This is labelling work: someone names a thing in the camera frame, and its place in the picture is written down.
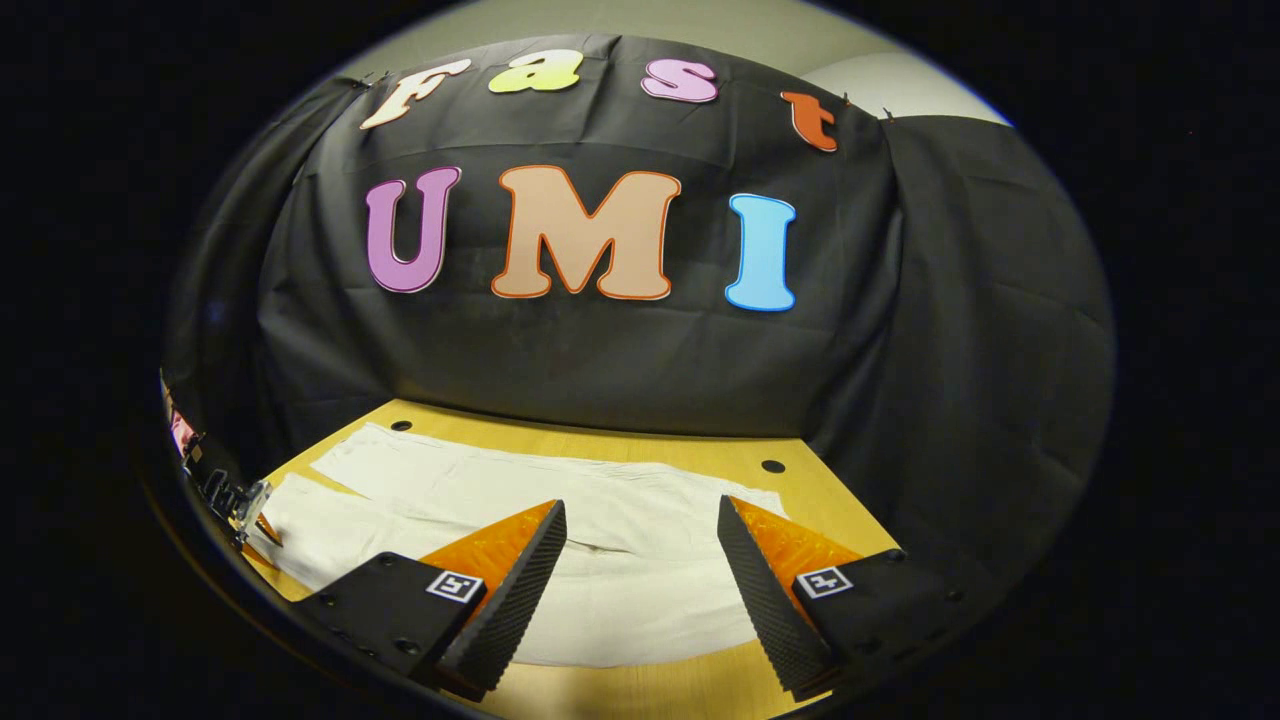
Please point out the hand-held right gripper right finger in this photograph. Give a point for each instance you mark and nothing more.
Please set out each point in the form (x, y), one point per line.
(765, 605)

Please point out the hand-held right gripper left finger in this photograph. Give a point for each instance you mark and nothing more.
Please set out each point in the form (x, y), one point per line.
(515, 605)

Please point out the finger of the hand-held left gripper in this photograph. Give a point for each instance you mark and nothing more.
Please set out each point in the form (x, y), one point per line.
(268, 530)

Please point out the white jeans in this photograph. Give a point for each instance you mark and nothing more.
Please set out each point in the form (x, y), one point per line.
(620, 620)

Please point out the black backdrop cloth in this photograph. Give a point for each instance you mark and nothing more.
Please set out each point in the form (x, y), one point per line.
(600, 360)

